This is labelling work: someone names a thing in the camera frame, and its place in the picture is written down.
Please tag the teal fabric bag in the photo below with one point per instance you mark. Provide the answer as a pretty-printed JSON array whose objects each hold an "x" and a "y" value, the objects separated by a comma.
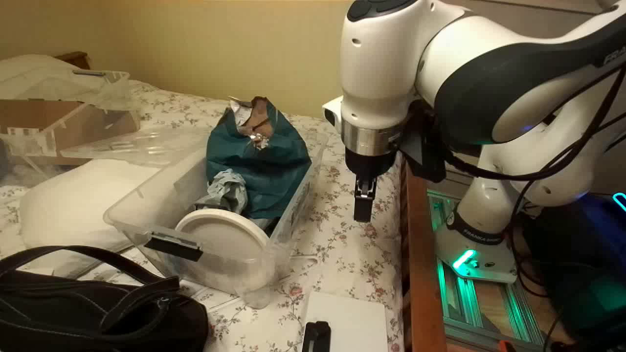
[{"x": 280, "y": 169}]

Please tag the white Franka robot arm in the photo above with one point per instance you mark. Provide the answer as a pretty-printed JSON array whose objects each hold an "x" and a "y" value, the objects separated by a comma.
[{"x": 378, "y": 60}]

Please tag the silver foil wrapper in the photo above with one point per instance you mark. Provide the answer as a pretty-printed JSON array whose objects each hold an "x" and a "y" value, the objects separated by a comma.
[{"x": 258, "y": 138}]

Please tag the wooden board edge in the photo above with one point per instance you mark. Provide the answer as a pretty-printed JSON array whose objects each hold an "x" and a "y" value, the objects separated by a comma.
[{"x": 421, "y": 275}]

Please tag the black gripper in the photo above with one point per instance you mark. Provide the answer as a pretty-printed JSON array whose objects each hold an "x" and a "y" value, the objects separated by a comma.
[{"x": 368, "y": 164}]

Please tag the crumpled grey plastic wrap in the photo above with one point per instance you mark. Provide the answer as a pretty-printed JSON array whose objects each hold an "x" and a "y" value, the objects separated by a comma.
[{"x": 225, "y": 189}]

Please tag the clear plastic bag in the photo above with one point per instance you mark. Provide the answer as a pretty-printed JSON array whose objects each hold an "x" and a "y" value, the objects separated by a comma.
[{"x": 39, "y": 76}]

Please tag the white lid with black latch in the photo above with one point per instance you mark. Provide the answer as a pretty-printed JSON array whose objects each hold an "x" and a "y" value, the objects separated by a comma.
[{"x": 354, "y": 324}]

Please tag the black container latch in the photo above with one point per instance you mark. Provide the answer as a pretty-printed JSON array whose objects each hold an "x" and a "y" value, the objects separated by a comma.
[{"x": 172, "y": 246}]

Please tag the black shoulder bag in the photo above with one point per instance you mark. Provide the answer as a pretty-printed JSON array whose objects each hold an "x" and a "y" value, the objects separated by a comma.
[{"x": 98, "y": 320}]

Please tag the clear plastic storage container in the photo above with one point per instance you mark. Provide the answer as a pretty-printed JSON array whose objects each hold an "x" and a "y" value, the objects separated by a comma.
[{"x": 260, "y": 275}]

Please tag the dark box with blue light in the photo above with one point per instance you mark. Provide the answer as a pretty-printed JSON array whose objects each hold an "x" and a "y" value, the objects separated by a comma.
[{"x": 587, "y": 275}]

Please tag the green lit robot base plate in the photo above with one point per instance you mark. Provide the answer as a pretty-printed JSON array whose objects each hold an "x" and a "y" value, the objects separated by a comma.
[{"x": 470, "y": 300}]

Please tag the brown cardboard box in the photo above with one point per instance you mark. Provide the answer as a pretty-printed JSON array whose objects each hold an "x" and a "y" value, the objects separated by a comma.
[{"x": 59, "y": 124}]

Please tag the brown paper bag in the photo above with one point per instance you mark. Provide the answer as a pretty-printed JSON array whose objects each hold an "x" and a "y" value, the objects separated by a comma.
[{"x": 258, "y": 117}]

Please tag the floral bed sheet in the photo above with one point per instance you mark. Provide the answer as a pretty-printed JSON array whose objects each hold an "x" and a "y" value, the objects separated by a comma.
[{"x": 344, "y": 261}]

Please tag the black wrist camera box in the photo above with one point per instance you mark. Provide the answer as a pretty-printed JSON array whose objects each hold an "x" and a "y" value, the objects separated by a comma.
[{"x": 423, "y": 150}]

